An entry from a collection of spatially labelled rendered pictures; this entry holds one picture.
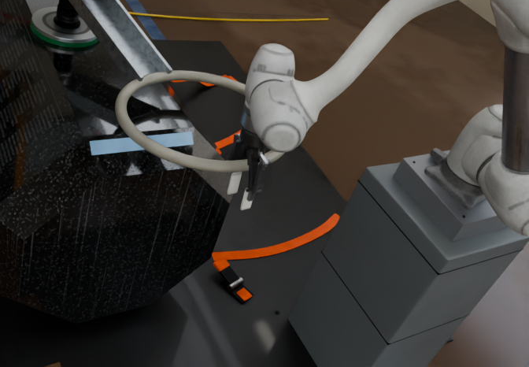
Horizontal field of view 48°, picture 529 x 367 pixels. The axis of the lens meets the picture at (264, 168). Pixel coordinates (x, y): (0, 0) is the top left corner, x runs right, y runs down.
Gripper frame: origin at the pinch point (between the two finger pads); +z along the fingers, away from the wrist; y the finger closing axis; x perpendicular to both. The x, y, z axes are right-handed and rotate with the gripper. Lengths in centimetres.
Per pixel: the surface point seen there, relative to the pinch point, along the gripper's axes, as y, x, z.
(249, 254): 41, -50, 78
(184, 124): 31.8, -0.1, -1.2
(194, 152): 25.7, -1.4, 5.1
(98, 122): 36.9, 24.4, -2.3
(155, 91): 48.6, 1.4, -2.8
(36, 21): 86, 25, -9
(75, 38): 75, 17, -8
